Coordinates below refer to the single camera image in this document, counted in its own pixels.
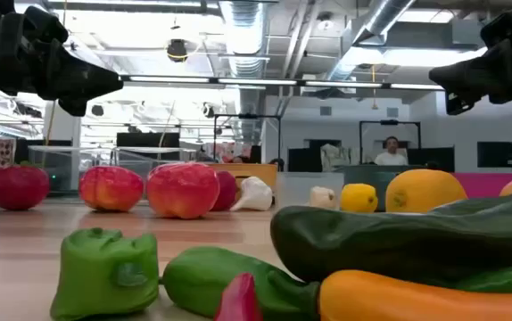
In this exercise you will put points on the red chili pepper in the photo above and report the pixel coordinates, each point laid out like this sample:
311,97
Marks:
238,301

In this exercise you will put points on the black overhead light bar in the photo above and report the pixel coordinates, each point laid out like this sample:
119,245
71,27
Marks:
300,83

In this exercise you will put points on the frosted translucent plastic bin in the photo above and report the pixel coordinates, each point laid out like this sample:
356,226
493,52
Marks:
291,191

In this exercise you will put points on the yellow lemon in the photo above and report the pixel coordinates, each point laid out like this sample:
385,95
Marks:
358,198

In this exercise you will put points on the green bell pepper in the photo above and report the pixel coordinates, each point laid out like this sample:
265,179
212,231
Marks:
100,272

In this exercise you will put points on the white garlic bulb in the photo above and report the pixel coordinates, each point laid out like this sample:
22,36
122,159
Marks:
256,194
323,197

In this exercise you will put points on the large dark green pepper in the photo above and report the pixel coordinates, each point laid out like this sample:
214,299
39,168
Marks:
394,243

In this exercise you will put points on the red plastic bin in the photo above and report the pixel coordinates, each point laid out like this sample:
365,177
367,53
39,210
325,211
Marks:
483,185

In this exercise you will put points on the red-orange tomato with green stem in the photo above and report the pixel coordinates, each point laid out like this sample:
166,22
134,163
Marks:
182,191

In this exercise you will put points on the teal plastic bin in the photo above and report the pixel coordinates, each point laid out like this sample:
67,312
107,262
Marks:
363,175

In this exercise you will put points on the light green pepper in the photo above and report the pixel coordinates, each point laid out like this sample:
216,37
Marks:
506,279

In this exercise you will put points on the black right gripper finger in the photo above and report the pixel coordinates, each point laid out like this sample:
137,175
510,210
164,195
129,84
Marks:
456,103
474,73

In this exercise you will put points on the black station frame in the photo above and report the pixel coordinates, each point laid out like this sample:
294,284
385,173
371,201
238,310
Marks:
390,121
247,116

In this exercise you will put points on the black dome ceiling lamp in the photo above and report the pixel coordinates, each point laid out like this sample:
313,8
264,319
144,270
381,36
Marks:
177,50

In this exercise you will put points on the black monitor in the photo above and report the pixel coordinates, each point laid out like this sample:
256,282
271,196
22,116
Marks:
434,158
148,140
303,160
497,153

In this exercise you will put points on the person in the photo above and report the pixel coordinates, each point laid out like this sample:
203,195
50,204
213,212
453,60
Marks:
390,157

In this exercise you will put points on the green jalapeno pepper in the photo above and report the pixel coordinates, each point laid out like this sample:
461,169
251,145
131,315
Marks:
202,276

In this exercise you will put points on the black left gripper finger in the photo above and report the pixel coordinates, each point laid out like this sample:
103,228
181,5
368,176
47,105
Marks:
74,108
77,80

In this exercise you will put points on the yellow plastic bin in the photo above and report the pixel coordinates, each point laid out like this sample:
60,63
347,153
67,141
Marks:
256,171

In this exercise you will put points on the plain red tomato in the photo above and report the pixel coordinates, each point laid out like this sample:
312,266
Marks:
229,191

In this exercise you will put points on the white bag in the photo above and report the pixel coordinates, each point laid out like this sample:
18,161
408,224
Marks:
334,156

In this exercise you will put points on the silver ventilation duct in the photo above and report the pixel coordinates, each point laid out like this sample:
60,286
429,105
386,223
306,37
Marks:
385,18
242,35

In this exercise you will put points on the clear plastic bin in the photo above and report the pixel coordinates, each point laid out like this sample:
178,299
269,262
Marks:
73,169
126,156

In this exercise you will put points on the long orange pepper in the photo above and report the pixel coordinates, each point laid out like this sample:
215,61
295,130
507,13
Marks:
416,298

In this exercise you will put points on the red tomato with green stem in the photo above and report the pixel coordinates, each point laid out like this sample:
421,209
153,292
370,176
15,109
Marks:
17,187

